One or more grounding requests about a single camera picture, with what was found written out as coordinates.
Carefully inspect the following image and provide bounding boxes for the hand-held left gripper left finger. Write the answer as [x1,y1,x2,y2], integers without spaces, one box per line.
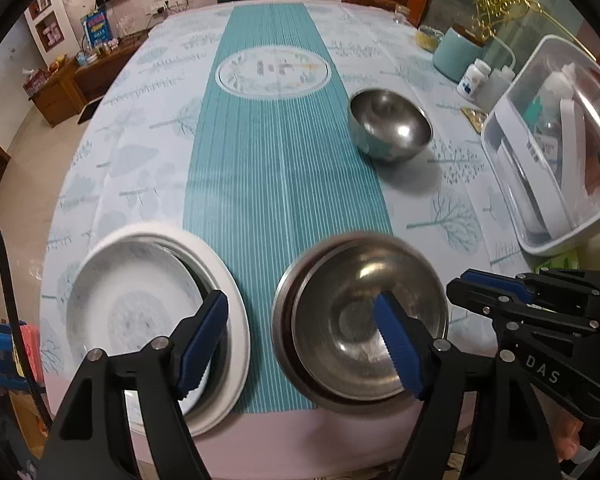
[37,289,230,480]

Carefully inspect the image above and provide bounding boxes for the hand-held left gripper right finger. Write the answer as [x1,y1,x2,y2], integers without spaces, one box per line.
[372,291,563,480]

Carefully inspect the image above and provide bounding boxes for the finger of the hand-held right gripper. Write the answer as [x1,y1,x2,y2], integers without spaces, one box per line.
[461,269,600,316]
[447,280,600,338]

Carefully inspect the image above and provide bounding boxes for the plain white plate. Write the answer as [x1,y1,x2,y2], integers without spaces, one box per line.
[87,225,251,436]

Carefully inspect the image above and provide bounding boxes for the white floral plate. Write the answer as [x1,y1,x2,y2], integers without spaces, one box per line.
[66,240,221,411]

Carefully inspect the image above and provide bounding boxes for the large stainless steel bowl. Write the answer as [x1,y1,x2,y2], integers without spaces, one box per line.
[270,232,451,416]

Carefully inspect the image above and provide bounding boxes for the person's right hand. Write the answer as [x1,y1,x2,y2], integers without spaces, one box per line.
[550,402,598,467]

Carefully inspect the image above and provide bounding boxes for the green packet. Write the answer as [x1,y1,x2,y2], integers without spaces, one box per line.
[532,251,580,272]

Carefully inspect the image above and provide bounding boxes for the clear plastic storage bin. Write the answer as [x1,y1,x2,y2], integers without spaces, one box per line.
[481,34,600,257]

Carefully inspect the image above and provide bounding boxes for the pink table cover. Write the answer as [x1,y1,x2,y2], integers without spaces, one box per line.
[45,375,481,480]

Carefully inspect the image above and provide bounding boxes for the pink plastic stool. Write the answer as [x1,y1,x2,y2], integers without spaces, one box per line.
[19,324,45,383]

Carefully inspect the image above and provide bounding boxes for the yellow blister pack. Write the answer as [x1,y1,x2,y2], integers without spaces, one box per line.
[461,106,490,133]

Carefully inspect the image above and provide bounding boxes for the leaf print teal striped tablecloth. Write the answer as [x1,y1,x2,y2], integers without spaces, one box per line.
[39,0,581,416]

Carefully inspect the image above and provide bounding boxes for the translucent squeeze bottle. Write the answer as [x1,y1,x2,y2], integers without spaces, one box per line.
[480,40,518,113]

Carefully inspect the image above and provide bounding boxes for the white pill bottle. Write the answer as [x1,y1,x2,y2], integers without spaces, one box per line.
[456,58,492,99]

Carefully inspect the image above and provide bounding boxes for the teal canister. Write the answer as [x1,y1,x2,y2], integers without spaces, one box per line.
[432,26,487,83]

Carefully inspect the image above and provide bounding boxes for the glass jar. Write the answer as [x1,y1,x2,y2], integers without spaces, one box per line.
[416,26,445,54]

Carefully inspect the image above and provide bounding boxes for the wooden sideboard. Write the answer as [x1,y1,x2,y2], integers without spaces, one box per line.
[24,35,153,128]

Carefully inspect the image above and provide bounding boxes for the red tissue box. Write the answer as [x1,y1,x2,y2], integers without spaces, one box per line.
[22,69,50,96]

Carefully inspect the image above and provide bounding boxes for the blue sign board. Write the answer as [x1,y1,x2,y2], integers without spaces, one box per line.
[80,6,112,50]

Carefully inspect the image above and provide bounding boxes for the thick black cable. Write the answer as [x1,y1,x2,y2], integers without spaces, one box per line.
[0,202,48,441]

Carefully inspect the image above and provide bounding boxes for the white wall socket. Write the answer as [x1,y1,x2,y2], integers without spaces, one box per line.
[147,0,191,15]

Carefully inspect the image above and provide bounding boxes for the white wall shelf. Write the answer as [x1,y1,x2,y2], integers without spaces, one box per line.
[24,0,73,55]

